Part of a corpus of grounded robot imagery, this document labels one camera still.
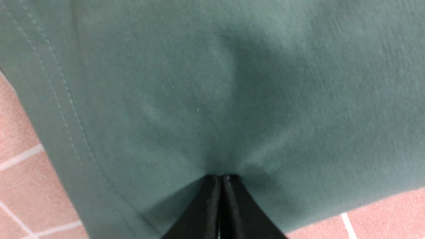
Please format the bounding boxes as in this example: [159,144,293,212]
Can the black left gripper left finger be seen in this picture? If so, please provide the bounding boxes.
[162,175,221,239]

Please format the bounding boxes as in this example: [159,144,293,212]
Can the green long sleeve shirt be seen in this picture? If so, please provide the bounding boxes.
[1,0,424,239]

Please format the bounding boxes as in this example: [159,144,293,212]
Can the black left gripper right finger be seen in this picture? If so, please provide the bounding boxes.
[220,175,287,239]

